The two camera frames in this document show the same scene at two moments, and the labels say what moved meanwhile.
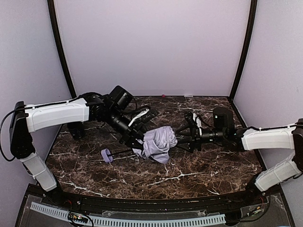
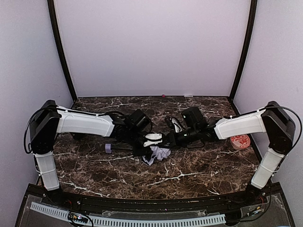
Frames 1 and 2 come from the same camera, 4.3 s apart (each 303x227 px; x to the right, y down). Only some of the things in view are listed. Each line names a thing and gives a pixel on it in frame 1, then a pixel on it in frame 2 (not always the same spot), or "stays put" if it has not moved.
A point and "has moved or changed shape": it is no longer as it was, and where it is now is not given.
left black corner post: x=52 y=15 stays put
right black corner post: x=250 y=33 stays put
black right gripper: x=194 y=134 to x=171 y=140
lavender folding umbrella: x=155 y=145 has moved or changed shape
